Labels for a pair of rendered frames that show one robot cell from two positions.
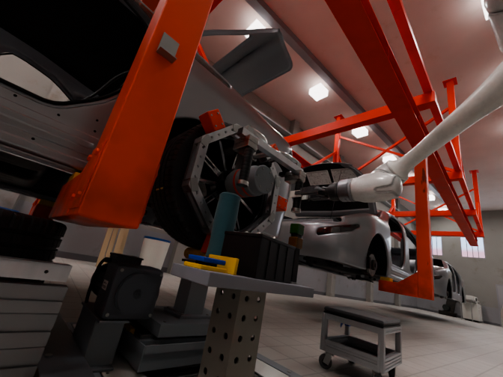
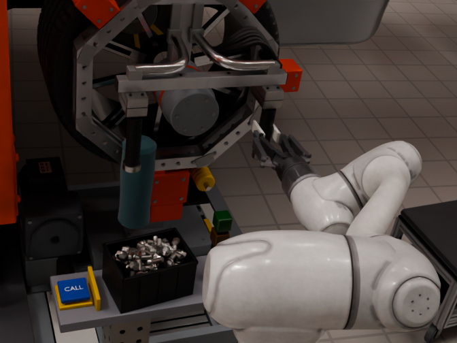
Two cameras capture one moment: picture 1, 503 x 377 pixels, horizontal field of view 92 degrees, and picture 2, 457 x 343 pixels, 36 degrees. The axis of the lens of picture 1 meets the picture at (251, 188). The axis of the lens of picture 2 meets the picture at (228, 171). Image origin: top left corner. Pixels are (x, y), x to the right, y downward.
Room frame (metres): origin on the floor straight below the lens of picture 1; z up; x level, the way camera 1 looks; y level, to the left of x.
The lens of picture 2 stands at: (-0.44, -0.60, 1.74)
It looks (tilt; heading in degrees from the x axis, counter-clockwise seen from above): 34 degrees down; 17
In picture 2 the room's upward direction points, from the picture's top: 9 degrees clockwise
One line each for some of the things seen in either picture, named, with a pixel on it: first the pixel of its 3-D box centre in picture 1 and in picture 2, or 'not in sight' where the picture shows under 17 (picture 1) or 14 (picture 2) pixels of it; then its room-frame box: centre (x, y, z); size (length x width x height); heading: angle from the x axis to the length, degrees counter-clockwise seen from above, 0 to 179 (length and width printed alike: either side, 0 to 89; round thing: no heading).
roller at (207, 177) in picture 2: not in sight; (194, 160); (1.28, 0.04, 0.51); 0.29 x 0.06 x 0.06; 42
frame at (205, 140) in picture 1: (238, 183); (175, 81); (1.12, 0.07, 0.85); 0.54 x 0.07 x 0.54; 132
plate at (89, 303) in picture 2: (205, 267); (73, 295); (0.65, 0.08, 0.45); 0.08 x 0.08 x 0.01; 42
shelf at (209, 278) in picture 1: (250, 281); (140, 291); (0.76, -0.05, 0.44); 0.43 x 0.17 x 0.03; 132
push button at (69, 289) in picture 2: (206, 261); (73, 291); (0.65, 0.08, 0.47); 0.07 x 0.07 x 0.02; 42
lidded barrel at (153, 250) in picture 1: (153, 255); not in sight; (5.69, 1.86, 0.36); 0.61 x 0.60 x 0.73; 37
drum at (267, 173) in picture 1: (248, 182); (183, 94); (1.07, 0.02, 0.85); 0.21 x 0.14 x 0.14; 42
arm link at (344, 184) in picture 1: (347, 190); (302, 184); (0.89, -0.37, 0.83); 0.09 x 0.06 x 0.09; 132
